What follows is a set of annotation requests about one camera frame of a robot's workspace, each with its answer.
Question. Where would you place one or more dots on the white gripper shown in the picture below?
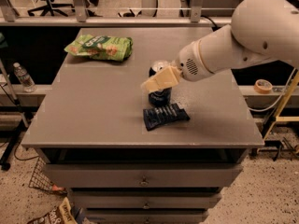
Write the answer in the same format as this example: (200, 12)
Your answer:
(188, 62)

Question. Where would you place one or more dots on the blue pepsi can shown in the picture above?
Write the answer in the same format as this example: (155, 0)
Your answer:
(162, 97)

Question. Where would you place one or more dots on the blue rxbar blueberry wrapper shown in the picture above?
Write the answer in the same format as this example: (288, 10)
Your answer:
(159, 116)

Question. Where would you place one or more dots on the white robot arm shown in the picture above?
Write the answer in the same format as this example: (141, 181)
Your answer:
(261, 31)

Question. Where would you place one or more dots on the green chip bag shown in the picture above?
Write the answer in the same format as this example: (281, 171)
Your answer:
(101, 47)

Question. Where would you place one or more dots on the masking tape roll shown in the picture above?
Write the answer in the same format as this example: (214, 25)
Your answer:
(263, 86)

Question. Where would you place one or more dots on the grey drawer cabinet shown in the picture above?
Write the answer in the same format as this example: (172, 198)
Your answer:
(93, 114)

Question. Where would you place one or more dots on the grey metal railing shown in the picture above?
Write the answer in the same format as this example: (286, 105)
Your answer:
(108, 13)

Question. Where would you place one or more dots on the yellow metal stand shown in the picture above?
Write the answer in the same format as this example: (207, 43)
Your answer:
(276, 116)

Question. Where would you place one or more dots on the top grey drawer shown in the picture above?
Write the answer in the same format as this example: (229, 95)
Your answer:
(188, 175)

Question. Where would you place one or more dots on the grey drawer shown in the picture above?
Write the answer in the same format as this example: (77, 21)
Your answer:
(146, 216)
(145, 199)
(188, 175)

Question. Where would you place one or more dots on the clear plastic water bottle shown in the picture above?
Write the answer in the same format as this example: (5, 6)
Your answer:
(24, 78)

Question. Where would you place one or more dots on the bottom grey drawer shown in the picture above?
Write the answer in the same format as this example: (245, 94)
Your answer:
(146, 216)

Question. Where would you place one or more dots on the middle grey drawer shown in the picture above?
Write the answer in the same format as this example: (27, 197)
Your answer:
(145, 199)

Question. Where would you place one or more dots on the brown snack bag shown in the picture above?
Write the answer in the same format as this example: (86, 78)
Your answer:
(58, 215)

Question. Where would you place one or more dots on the wire mesh basket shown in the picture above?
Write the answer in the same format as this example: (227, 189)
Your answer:
(39, 180)

